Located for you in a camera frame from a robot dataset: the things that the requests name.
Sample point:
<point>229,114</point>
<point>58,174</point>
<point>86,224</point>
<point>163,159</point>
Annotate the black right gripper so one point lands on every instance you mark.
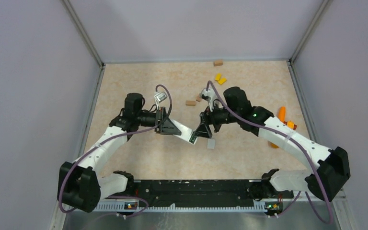
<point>207,117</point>

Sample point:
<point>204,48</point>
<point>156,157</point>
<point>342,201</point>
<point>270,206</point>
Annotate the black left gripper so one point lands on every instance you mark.
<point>168,128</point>

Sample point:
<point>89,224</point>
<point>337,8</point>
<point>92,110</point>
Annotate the green battery long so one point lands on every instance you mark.
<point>192,139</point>

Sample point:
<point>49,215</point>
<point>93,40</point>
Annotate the white remote battery cover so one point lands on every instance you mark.
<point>211,144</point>

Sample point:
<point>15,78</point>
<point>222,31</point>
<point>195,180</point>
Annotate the white remote control with buttons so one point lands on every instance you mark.
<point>186,132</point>

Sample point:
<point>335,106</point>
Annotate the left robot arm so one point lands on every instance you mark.
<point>79,186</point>

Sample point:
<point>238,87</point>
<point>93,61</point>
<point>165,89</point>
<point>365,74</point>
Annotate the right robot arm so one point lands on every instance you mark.
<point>327,170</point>

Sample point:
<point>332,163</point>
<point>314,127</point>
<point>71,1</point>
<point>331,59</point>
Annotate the tan wooden block left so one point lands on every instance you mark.
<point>190,103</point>

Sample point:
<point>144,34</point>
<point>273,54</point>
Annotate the tan wooden block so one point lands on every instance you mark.
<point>198,98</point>
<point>190,103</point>
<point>217,63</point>

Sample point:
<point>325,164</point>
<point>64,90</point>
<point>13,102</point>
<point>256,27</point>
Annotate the tan wooden block right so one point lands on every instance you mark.
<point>198,98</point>

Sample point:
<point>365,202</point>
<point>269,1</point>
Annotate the yellow block right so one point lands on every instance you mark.
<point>222,80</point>

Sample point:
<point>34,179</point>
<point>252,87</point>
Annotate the yellow block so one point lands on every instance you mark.
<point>217,76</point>
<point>222,80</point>

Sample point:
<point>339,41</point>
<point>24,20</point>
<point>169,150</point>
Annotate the yellow block left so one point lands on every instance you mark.
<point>217,76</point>

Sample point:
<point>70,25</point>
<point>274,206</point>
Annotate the tan wooden block far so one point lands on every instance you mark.
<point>217,63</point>

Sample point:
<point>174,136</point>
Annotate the orange toy carrot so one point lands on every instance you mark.
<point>281,115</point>

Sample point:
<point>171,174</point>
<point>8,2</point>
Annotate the orange toy brick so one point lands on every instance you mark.
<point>290,124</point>

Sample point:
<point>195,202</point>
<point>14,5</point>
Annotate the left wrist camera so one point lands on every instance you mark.
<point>160,97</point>

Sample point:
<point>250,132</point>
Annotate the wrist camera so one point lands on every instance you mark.
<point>160,97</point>
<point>210,96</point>

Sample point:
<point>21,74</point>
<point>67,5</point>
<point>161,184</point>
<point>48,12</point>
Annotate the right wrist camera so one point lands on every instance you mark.
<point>210,96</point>

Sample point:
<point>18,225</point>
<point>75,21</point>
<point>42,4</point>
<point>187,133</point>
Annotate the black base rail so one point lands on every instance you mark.
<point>203,193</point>

